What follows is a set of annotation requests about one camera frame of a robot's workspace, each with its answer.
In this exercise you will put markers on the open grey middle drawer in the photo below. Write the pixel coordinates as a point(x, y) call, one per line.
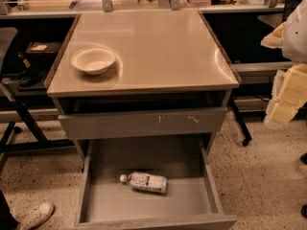
point(191, 201)

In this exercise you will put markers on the white paper bowl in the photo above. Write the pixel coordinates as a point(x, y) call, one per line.
point(93, 60)

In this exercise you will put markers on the blue plastic water bottle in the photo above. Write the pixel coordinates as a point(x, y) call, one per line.
point(145, 182)

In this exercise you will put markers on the grey drawer cabinet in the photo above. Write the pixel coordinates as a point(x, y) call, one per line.
point(164, 60)

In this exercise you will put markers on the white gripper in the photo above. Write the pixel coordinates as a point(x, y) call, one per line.
point(295, 38)

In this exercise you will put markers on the black rolling stand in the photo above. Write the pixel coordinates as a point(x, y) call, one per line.
point(241, 122)

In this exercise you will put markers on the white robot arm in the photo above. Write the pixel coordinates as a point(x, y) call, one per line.
point(291, 36)

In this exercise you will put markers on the grey top drawer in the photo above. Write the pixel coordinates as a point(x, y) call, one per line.
point(142, 123)

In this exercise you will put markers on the black box with label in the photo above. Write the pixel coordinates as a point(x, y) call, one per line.
point(43, 48)

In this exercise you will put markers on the white sneaker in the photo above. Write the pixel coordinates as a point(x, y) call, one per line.
point(36, 216)

